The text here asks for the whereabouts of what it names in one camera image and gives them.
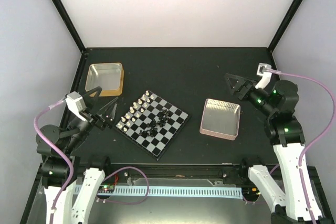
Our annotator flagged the right black frame post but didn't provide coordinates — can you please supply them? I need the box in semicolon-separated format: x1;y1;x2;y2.
268;0;303;53

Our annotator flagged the light blue cable duct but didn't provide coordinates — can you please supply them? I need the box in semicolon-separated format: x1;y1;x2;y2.
96;185;243;199

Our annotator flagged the black front rail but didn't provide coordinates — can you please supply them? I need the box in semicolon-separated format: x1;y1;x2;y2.
76;163;253;183

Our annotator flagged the right small circuit board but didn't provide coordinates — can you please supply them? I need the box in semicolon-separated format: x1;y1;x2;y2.
241;187;261;196

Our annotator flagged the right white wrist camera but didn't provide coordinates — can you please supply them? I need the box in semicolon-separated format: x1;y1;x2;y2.
255;63;272;89

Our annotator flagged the black white chess board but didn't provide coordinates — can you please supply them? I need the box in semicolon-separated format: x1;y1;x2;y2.
115;90;190;161

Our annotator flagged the pink metal tin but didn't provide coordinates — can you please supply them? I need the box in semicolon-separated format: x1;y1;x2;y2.
199;99;241;141

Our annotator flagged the left black frame post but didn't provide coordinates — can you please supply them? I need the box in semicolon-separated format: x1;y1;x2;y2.
51;0;86;53

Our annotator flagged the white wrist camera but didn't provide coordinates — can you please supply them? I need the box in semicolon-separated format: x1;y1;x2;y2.
65;91;88;122
255;63;272;89

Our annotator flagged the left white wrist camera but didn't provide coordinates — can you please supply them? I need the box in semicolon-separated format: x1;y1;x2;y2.
65;91;88;122

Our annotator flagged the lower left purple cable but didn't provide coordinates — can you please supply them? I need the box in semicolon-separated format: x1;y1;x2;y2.
96;166;150;206

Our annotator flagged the black frame post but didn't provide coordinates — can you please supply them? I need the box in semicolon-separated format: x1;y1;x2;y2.
51;0;86;53
268;0;303;53

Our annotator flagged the small green circuit board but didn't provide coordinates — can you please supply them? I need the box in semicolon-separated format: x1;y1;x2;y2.
98;185;114;194

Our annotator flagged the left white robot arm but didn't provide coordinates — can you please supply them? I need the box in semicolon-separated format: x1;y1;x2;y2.
34;86;118;223

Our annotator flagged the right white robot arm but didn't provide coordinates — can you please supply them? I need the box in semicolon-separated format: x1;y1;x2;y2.
225;73;330;223

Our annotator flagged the gold metal tin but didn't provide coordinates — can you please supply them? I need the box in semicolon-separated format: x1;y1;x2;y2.
85;62;124;97

